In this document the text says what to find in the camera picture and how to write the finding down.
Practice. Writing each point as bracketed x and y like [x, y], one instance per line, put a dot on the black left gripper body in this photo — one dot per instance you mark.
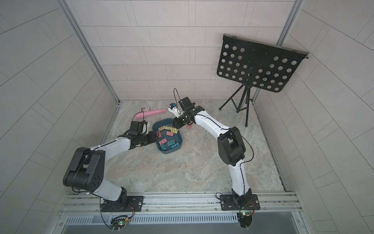
[146, 139]

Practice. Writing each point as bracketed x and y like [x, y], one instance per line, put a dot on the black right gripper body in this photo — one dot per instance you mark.
[184, 119]

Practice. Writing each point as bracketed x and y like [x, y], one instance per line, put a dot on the teal plastic storage box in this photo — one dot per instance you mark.
[168, 138]

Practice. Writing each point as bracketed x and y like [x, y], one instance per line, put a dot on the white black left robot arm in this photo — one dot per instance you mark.
[86, 169]

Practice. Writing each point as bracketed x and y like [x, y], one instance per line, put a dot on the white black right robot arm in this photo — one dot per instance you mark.
[231, 147]

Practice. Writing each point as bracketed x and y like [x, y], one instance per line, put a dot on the pink plastic tube case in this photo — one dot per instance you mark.
[149, 113]

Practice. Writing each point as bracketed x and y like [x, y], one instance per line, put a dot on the colourful printed card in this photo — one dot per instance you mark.
[146, 109]

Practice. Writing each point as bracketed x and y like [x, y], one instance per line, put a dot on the black perforated music stand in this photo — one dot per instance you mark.
[256, 64]

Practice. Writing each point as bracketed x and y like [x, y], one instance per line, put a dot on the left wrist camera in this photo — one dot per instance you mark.
[138, 128]

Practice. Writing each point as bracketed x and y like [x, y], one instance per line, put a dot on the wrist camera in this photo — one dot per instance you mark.
[138, 128]
[179, 108]

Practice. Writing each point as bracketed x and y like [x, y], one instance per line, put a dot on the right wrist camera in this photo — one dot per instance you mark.
[179, 108]

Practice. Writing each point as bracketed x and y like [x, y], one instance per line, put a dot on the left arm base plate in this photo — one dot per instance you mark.
[124, 204]

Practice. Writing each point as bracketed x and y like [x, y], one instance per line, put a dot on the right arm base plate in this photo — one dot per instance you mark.
[239, 201]

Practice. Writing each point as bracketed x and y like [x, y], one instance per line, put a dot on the aluminium rail frame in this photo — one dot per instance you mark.
[211, 202]

